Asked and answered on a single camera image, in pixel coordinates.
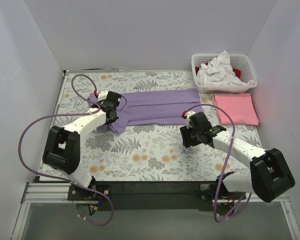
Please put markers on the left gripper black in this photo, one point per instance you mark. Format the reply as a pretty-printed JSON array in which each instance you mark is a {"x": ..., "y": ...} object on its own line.
[{"x": 112, "y": 116}]

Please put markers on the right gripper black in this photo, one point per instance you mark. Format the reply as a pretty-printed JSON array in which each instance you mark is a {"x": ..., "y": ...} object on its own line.
[{"x": 186, "y": 138}]

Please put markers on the purple t shirt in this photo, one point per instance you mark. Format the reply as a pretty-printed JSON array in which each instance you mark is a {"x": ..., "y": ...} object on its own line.
[{"x": 163, "y": 107}]

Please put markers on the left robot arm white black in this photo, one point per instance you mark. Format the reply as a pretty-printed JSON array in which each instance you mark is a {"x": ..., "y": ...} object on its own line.
[{"x": 63, "y": 146}]

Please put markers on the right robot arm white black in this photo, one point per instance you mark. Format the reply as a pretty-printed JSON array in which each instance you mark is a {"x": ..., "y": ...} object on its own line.
[{"x": 269, "y": 175}]

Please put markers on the folded pink t shirt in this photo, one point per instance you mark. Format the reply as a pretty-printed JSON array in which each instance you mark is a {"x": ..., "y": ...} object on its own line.
[{"x": 239, "y": 107}]

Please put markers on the floral patterned table mat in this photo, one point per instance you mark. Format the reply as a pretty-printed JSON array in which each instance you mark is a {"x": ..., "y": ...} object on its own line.
[{"x": 144, "y": 152}]

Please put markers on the white plastic laundry basket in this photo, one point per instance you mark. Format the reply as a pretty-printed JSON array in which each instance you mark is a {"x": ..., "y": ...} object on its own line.
[{"x": 239, "y": 62}]

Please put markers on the white crumpled t shirt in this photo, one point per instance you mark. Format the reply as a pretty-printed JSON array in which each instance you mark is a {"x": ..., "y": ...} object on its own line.
[{"x": 219, "y": 72}]

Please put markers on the red t shirt in basket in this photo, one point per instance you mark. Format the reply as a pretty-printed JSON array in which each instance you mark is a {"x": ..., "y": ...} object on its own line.
[{"x": 237, "y": 72}]

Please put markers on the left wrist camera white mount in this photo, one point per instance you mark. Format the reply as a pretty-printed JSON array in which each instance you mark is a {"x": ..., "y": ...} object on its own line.
[{"x": 100, "y": 97}]

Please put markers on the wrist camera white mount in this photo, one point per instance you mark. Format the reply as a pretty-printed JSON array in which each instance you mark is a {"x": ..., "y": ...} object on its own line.
[
  {"x": 186, "y": 115},
  {"x": 100, "y": 97}
]

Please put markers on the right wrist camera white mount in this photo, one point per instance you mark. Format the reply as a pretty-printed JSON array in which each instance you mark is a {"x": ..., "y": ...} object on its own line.
[{"x": 186, "y": 115}]

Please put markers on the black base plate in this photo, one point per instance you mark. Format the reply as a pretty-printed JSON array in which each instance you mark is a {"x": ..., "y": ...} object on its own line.
[{"x": 156, "y": 195}]

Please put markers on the aluminium rail frame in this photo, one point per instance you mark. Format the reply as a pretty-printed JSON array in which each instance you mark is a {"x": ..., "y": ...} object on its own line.
[{"x": 59, "y": 192}]

